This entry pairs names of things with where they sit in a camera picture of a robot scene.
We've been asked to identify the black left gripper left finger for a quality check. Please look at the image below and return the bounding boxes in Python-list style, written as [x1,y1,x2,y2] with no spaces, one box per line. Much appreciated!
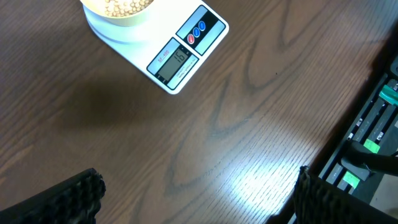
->
[1,168,106,224]

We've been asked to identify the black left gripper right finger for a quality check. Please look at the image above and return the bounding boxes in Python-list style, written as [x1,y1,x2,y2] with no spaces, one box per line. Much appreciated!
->
[293,166,397,224]

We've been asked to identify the white digital kitchen scale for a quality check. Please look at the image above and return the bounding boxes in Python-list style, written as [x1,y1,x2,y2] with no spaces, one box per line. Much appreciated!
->
[83,0,229,95]

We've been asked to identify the yellow plastic bowl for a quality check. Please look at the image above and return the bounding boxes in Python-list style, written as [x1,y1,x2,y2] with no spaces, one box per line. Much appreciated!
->
[80,0,154,27]

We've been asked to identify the soybeans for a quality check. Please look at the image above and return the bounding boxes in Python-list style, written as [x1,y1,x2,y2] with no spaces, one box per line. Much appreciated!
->
[103,0,153,17]

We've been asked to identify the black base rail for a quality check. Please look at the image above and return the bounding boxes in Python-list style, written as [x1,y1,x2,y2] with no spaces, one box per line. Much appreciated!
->
[318,55,397,205]

